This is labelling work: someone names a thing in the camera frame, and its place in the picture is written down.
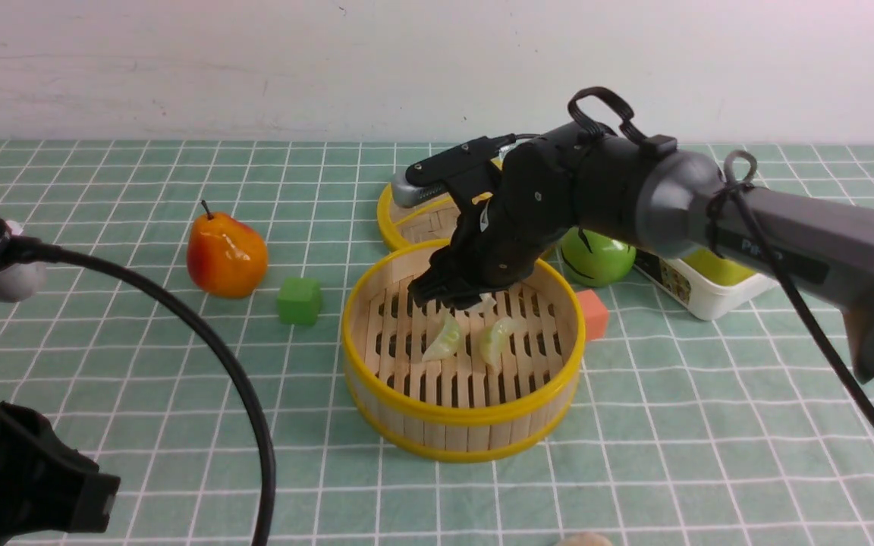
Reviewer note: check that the orange cube block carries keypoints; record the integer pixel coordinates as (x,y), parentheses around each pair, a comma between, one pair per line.
(595,314)

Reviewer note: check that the bamboo steamer tray yellow rim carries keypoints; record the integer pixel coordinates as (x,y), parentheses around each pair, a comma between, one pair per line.
(451,410)

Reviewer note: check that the green checkered tablecloth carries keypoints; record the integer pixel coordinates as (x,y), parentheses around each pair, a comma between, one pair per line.
(682,432)

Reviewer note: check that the white dumpling bottom edge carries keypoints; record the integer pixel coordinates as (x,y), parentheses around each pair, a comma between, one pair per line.
(584,539)

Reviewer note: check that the green lid white lunchbox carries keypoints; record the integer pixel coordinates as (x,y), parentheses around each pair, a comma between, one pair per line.
(707,286)

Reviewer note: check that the red orange pear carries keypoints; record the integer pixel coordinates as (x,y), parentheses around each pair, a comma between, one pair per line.
(225,257)

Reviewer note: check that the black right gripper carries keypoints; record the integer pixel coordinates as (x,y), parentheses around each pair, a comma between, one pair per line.
(498,240)

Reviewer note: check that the green apple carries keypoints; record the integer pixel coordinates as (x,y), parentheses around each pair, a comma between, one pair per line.
(593,259)

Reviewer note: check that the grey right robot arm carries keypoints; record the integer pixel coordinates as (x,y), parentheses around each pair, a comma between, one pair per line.
(648,193)

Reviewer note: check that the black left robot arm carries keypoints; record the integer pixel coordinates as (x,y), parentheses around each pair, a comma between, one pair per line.
(44,484)

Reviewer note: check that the green cube block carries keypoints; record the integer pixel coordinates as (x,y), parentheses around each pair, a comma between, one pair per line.
(299,301)

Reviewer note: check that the woven bamboo steamer lid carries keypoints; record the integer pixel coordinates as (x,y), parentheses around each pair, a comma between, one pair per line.
(434,220)

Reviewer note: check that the green dumpling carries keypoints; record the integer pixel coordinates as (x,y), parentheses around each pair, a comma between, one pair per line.
(497,343)
(447,341)

